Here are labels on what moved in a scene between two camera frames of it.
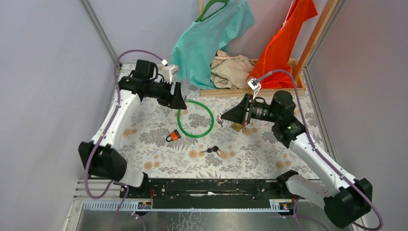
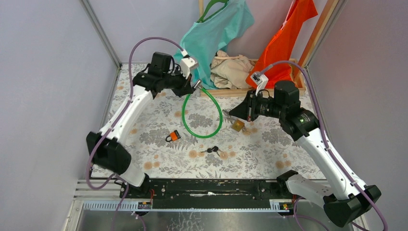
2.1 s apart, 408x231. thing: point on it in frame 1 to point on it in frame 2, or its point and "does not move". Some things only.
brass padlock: x=237 y=127 does not move
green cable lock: x=199 y=135 to x=197 y=85
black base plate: x=211 y=194 does not move
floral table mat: x=199 y=142 does not move
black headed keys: x=214 y=148 does not move
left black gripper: x=175 y=101 to x=184 y=87
